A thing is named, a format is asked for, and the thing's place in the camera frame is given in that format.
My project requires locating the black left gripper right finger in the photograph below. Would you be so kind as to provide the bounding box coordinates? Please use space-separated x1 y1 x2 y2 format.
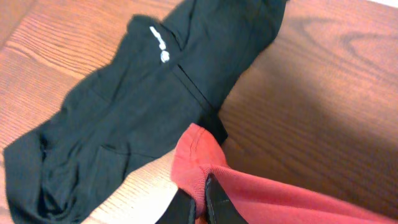
205 174 248 224

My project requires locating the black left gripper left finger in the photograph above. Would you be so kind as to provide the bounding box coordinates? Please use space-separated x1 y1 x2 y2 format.
155 189 196 224

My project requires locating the red printed t-shirt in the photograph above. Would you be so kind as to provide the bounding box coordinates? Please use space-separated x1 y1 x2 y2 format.
171 124 393 224

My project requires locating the black garment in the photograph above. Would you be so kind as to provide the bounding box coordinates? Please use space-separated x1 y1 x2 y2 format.
4 0 286 223

